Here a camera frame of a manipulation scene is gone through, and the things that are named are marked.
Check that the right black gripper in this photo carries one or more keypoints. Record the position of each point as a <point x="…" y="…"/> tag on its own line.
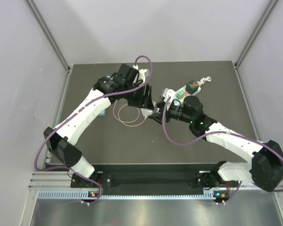
<point x="158" y="116"/>

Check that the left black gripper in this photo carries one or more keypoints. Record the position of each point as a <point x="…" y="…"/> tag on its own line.
<point x="147" y="98"/>

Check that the light green plug adapter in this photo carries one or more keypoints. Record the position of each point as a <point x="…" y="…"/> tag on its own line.
<point x="180" y="94"/>

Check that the white multicolour power strip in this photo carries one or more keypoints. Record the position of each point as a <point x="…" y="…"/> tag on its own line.
<point x="179" y="102"/>

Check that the dark green plug adapter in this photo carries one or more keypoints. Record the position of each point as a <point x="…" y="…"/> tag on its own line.
<point x="191" y="87"/>

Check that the small white plug adapter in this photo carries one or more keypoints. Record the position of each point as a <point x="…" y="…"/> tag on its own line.
<point x="147" y="112"/>

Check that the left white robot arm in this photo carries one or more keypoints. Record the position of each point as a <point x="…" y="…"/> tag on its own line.
<point x="130" y="83"/>

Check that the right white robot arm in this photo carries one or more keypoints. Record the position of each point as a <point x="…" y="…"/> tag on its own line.
<point x="263" y="165"/>

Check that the light blue power strip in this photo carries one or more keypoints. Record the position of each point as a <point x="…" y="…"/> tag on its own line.
<point x="102" y="113"/>

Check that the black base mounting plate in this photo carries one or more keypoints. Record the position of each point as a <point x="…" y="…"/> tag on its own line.
<point x="197" y="175"/>

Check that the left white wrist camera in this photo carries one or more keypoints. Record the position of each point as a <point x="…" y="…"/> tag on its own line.
<point x="142" y="74"/>

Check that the left aluminium frame post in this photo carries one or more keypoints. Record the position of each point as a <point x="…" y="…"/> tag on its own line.
<point x="48" y="34"/>

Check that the aluminium frame post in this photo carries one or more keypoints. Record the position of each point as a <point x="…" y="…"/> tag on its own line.
<point x="48" y="34"/>
<point x="255" y="33"/>

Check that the right aluminium frame post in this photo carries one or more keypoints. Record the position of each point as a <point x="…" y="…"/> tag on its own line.
<point x="255" y="33"/>

